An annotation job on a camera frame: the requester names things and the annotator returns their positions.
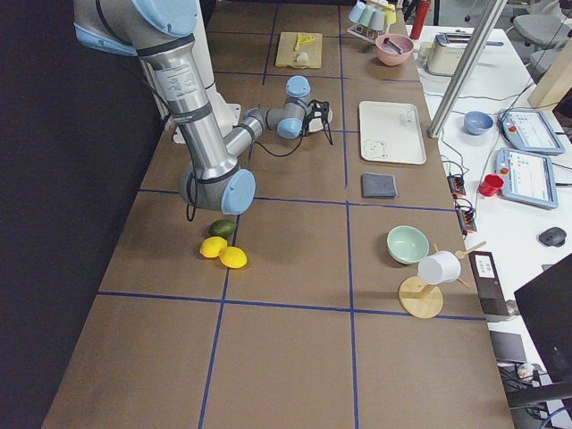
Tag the black computer mouse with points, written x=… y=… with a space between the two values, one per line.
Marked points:
x=553 y=237

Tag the pink bowl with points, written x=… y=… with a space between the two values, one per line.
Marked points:
x=387 y=56

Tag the black steel tongs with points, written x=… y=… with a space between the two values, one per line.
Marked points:
x=393 y=46

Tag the lower teach pendant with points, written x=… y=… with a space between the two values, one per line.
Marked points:
x=528 y=178

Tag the green avocado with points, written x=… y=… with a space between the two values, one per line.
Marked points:
x=223 y=228

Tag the upper teach pendant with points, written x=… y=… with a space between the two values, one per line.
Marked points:
x=528 y=130

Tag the black box with label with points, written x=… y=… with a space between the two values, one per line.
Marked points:
x=488 y=286

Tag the black monitor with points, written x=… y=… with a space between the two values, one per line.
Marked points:
x=545 y=306

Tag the red bottle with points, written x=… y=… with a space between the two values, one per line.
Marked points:
x=422 y=8

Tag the cream bear tray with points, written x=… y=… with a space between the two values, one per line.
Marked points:
x=390 y=133

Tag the white mug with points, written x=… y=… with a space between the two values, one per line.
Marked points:
x=440 y=267

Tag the mint green bowl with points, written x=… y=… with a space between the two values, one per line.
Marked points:
x=407 y=245

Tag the red cup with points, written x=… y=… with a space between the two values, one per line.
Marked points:
x=491 y=185

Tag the metal cup rack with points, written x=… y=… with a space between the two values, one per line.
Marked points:
x=371 y=19

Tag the aluminium frame post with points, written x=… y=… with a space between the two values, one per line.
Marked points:
x=467 y=62

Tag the cream toaster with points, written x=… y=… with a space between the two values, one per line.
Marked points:
x=446 y=52

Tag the grey folded cloth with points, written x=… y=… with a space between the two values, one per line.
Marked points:
x=380 y=186

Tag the teach pendant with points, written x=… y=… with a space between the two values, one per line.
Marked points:
x=528 y=178
x=528 y=130

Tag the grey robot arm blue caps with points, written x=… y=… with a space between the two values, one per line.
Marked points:
x=169 y=38

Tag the black power strip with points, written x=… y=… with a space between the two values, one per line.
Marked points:
x=464 y=209

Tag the wooden mug tree stand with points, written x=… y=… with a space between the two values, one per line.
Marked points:
x=424 y=300

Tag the yellow-green peeler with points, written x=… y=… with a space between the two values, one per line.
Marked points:
x=302 y=39

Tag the yellow lemon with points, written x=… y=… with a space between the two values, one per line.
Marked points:
x=211 y=247
x=233 y=257

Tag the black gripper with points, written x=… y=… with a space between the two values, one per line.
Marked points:
x=323 y=110

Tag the white steamed bun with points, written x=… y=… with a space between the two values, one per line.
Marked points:
x=302 y=59

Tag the wooden cutting board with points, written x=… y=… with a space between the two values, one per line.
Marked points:
x=286 y=56

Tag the blue bowl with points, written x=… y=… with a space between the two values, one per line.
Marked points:
x=477 y=123

